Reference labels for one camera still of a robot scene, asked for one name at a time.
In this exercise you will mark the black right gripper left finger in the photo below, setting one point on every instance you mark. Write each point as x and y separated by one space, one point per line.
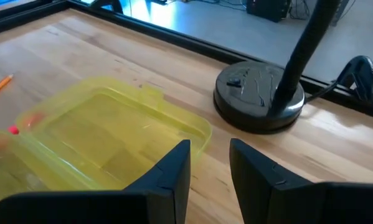
161 193

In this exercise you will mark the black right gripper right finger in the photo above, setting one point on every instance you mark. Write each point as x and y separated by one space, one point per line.
267 199

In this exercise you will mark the yellow-green translucent supply box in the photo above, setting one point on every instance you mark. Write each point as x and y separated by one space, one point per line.
111 133

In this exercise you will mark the orange pencil red eraser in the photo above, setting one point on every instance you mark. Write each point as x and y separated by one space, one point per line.
13 129

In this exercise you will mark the black equipment box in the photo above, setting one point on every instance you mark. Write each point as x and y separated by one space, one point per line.
268 9

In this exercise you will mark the black gooseneck desk lamp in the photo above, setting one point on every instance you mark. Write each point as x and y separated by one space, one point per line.
251 99

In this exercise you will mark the black table clamp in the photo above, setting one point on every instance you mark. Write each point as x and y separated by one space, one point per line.
362 77
108 5

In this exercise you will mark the black aluminium table frame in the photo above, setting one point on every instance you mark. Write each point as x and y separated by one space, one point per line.
186 42

